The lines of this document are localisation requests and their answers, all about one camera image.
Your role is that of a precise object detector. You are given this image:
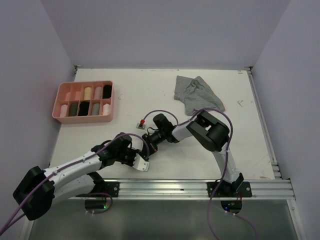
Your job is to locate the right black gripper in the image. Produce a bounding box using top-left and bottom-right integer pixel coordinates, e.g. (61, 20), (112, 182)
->
(143, 129), (167, 157)

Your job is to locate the beige navy-trimmed underwear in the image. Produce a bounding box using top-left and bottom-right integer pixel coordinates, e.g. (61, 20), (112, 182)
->
(83, 87), (92, 100)

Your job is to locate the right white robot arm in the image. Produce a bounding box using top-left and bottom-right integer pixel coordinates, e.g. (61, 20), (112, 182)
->
(140, 110), (244, 197)

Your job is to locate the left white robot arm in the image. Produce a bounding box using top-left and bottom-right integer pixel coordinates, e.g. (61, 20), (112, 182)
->
(13, 133), (150, 220)

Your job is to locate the grey striped underwear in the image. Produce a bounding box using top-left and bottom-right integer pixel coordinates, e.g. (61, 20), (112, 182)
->
(173, 75), (226, 116)

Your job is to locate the white rolled cloth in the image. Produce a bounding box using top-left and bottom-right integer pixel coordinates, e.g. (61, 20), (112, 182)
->
(102, 103), (111, 116)

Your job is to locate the grey rolled cloth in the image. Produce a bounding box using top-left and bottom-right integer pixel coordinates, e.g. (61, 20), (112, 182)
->
(91, 103), (100, 116)

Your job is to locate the black rolled cloth front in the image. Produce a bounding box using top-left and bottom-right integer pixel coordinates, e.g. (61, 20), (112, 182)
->
(78, 101), (90, 116)

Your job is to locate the black rolled cloth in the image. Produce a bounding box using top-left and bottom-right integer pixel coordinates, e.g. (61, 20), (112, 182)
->
(78, 101), (90, 116)
(102, 85), (112, 99)

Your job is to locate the black rolled cloth back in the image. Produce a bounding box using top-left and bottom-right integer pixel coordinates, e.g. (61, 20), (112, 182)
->
(102, 85), (112, 99)

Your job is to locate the beige rolled cloth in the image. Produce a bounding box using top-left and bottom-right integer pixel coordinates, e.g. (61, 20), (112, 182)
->
(93, 86), (103, 100)

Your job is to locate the olive rolled cloth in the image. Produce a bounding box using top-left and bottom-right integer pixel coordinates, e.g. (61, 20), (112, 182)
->
(68, 102), (78, 117)

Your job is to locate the pink divided storage tray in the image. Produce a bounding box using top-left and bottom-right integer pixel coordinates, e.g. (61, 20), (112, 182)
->
(52, 80), (115, 124)

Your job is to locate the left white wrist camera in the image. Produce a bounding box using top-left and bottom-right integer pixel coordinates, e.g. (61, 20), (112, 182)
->
(132, 154), (150, 172)

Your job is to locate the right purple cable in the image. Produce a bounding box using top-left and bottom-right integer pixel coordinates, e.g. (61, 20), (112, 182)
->
(142, 107), (259, 240)

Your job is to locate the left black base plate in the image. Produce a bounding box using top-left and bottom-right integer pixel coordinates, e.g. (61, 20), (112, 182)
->
(103, 181), (120, 198)

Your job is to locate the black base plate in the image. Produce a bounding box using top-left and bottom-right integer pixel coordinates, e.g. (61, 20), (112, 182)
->
(103, 181), (120, 198)
(206, 180), (253, 198)

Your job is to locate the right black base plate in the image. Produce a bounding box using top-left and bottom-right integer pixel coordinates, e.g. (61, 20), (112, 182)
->
(206, 180), (253, 198)

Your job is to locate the aluminium mounting rail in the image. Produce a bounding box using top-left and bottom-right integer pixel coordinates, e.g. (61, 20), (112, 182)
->
(31, 177), (297, 201)

